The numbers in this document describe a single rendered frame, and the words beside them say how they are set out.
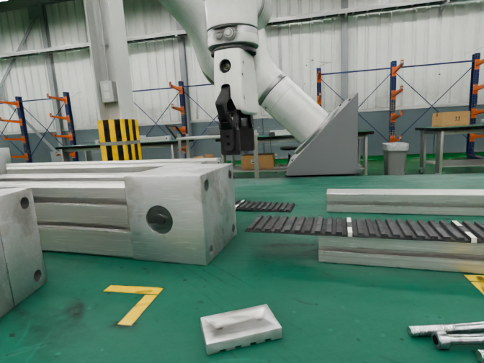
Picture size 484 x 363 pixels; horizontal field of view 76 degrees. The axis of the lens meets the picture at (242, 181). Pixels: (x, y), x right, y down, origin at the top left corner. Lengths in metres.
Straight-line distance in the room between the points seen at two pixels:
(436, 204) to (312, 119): 0.50
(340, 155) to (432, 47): 7.81
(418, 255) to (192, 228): 0.22
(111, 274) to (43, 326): 0.09
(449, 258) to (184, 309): 0.24
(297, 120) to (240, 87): 0.47
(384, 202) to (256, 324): 0.34
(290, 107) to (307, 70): 7.21
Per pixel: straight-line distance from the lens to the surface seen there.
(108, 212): 0.38
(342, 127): 0.88
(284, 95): 0.95
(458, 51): 8.79
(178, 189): 0.32
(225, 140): 0.49
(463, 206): 0.54
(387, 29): 8.49
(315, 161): 0.88
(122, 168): 0.60
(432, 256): 0.34
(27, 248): 0.34
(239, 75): 0.50
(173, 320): 0.26
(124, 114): 3.75
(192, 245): 0.33
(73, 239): 0.43
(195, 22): 0.96
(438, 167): 5.42
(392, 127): 7.87
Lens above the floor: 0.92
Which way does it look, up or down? 10 degrees down
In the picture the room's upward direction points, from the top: 3 degrees counter-clockwise
